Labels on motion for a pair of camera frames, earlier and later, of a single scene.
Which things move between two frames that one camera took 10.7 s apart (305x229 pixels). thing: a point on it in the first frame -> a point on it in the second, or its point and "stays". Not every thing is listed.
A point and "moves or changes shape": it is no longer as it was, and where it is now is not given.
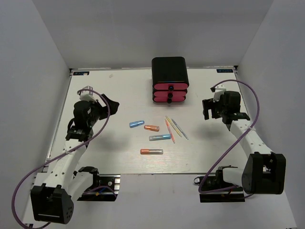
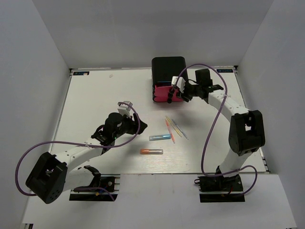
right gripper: (208, 104) -> (184, 96)
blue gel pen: (177, 126) stays
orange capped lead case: (151, 151) stays
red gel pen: (169, 131) stays
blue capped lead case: (160, 137) stays
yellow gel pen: (174, 127) stays
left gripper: (104, 109) -> (134, 124)
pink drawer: (170, 86) moves or changes shape
